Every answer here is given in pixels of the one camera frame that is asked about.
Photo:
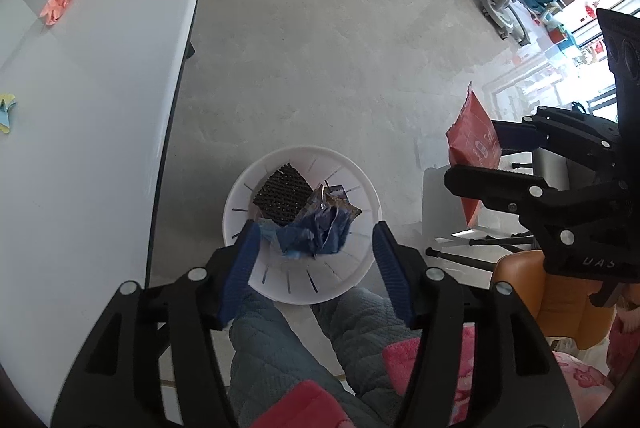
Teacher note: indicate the orange chair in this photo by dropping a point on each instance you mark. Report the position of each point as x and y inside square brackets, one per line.
[560, 298]

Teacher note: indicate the black studded mat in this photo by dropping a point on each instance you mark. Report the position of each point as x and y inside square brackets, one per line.
[280, 195]

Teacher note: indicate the grey quilted trousers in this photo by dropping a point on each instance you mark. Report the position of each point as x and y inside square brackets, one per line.
[280, 358]

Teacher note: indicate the pink fleece robe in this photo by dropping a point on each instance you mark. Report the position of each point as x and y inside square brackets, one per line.
[400, 353]

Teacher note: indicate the black tripod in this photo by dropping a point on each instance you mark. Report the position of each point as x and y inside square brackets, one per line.
[450, 254]

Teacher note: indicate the white waste basket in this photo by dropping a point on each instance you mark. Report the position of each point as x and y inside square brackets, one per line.
[300, 288]

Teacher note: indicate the red snack packet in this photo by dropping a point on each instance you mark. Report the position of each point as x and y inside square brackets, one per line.
[472, 133]

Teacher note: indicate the yellow and blue crumpled wrapper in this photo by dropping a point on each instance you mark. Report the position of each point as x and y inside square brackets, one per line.
[6, 108]

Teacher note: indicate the person's left forearm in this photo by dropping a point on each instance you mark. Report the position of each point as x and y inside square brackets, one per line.
[300, 403]

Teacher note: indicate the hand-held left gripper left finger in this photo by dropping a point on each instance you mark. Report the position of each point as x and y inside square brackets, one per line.
[240, 268]

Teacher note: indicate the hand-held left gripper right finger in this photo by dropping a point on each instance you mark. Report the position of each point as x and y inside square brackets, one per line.
[392, 273]

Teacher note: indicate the pink crumpled paper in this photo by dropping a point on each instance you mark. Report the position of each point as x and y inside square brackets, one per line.
[57, 6]

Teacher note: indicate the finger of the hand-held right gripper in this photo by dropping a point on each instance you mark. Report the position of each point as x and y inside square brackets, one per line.
[490, 185]
[515, 136]

